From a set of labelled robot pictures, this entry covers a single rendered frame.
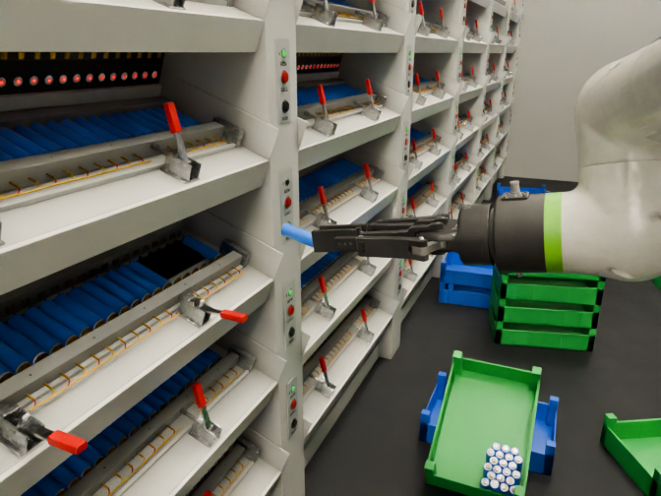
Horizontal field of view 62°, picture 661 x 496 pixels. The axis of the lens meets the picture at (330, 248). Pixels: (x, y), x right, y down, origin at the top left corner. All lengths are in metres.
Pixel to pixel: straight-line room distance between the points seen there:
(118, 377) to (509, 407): 0.96
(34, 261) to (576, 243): 0.53
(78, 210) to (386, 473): 0.95
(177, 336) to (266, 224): 0.24
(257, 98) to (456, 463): 0.89
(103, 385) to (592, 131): 0.59
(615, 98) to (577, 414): 1.14
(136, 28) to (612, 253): 0.54
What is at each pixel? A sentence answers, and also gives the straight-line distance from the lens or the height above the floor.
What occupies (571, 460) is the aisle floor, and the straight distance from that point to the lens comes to 1.46.
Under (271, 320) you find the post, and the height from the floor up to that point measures 0.46.
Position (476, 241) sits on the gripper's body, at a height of 0.68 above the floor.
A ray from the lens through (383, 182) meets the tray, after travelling 1.50.
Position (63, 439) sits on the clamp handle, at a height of 0.57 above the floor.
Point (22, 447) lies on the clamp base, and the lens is 0.59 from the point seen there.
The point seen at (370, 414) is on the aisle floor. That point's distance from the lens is 1.49.
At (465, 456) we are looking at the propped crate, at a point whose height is 0.04.
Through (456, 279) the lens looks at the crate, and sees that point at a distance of 2.07.
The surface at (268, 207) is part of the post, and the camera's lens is 0.86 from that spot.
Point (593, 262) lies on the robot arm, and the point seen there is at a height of 0.68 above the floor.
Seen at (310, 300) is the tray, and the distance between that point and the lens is 1.21.
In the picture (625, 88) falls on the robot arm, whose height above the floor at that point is 0.86.
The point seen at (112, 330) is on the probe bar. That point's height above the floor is 0.58.
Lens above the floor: 0.89
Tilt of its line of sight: 20 degrees down
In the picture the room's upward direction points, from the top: straight up
